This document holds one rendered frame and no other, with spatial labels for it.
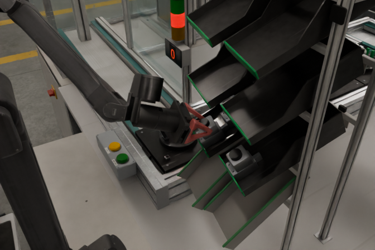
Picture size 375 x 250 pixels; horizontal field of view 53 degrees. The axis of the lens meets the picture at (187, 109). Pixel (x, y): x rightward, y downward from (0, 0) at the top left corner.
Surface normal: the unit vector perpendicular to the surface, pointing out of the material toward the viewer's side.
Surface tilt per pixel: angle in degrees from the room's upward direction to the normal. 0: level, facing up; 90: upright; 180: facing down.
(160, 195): 90
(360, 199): 0
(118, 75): 0
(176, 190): 90
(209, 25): 25
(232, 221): 45
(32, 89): 0
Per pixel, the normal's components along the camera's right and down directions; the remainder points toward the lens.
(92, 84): -0.22, -0.18
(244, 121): -0.40, -0.63
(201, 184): -0.67, -0.40
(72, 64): -0.07, -0.03
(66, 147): -0.01, -0.80
